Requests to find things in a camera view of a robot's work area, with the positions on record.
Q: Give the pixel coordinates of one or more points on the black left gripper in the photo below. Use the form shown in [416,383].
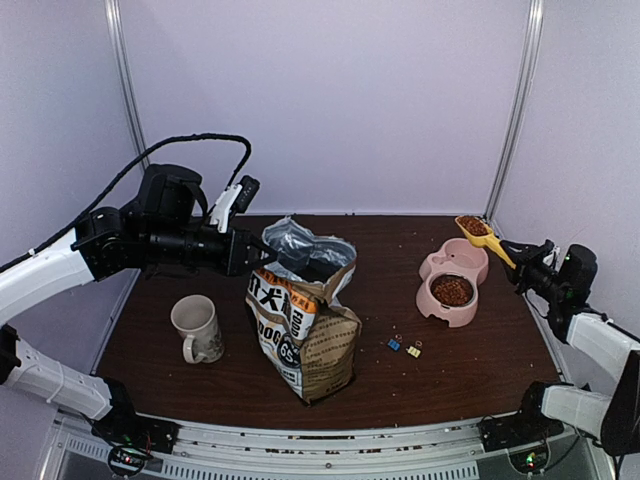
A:
[237,264]

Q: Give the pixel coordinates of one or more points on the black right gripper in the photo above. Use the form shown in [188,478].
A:
[524,260]

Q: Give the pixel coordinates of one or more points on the yellow plastic scoop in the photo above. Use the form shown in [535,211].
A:
[491,242]

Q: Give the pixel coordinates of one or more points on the dog food bag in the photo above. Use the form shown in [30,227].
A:
[302,328]

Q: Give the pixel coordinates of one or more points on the yellow binder clip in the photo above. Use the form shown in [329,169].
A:
[415,350]

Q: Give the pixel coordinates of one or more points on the blue binder clip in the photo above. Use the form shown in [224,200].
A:
[395,343]

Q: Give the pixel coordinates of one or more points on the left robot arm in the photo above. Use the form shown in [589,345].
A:
[169,221]

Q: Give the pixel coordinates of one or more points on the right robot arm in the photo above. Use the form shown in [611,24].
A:
[613,420]

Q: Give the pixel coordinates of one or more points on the pink double pet bowl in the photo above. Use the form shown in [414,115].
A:
[451,277]

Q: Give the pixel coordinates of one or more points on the brown kibble in scoop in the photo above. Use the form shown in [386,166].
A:
[473,225]

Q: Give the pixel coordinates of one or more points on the steel bowl insert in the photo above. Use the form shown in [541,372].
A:
[452,290]

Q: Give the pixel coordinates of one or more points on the brown kibble in steel bowl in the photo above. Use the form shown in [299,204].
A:
[451,289]

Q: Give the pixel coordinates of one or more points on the cream ceramic mug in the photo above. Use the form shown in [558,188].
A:
[195,319]

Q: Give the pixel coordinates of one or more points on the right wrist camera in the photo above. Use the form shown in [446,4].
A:
[551,259]

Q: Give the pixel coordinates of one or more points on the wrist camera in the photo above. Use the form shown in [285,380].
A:
[551,259]
[233,200]

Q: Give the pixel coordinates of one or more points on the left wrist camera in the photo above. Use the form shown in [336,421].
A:
[233,200]

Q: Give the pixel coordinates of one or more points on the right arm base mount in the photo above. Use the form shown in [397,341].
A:
[524,439]

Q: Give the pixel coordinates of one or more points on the aluminium front rail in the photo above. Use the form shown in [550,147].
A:
[451,450]

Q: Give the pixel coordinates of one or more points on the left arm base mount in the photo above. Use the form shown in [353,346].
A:
[134,442]

